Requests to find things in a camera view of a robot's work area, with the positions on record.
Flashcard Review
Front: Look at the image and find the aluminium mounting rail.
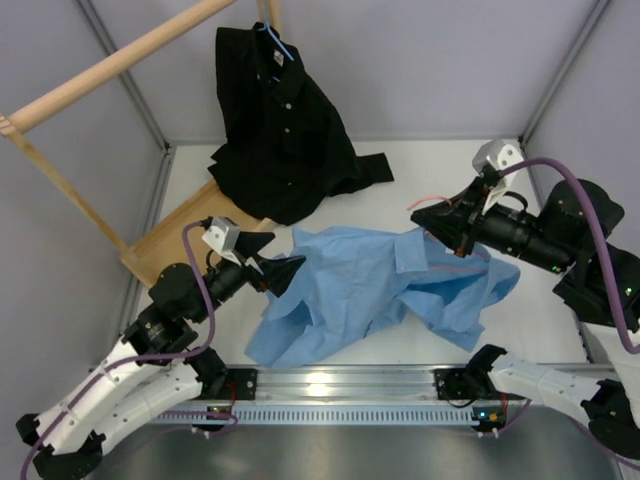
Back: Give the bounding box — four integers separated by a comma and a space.
82, 364, 626, 406

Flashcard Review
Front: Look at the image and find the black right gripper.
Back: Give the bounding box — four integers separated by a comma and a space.
411, 178, 573, 276

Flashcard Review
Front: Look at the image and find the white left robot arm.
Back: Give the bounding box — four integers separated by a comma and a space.
16, 217, 302, 479

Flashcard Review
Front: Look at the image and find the wooden clothes rack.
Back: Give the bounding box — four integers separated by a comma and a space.
1, 1, 258, 293

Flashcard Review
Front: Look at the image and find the black button shirt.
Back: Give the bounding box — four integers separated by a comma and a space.
208, 27, 394, 225

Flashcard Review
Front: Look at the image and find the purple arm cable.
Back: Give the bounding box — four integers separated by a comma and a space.
19, 222, 219, 480
499, 157, 640, 355

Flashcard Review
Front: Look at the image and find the slotted grey cable duct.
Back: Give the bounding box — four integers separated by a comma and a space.
151, 404, 483, 426

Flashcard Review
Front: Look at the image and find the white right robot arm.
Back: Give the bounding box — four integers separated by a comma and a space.
246, 179, 639, 460

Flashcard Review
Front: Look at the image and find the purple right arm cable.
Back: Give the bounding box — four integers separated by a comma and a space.
499, 157, 640, 355

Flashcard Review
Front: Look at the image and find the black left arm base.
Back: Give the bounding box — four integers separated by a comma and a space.
207, 368, 258, 401

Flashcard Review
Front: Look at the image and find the blue wire hanger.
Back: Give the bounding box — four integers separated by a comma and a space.
252, 22, 295, 83

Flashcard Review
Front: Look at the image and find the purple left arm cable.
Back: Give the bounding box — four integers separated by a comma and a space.
19, 222, 219, 480

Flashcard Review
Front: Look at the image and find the light blue shirt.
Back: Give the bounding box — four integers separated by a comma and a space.
245, 226, 521, 369

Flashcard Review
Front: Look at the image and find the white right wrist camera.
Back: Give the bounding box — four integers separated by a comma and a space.
472, 139, 524, 214

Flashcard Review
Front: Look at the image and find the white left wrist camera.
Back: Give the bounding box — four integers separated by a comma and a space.
202, 216, 242, 265

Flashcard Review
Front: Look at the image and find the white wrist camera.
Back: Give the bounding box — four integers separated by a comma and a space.
202, 216, 242, 265
472, 139, 524, 214

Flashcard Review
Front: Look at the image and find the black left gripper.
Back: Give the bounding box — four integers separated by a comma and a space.
190, 231, 306, 323

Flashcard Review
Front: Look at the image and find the pink wire hanger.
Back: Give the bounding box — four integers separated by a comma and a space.
407, 188, 491, 272

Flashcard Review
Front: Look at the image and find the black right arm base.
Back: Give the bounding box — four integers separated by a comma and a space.
433, 368, 523, 406

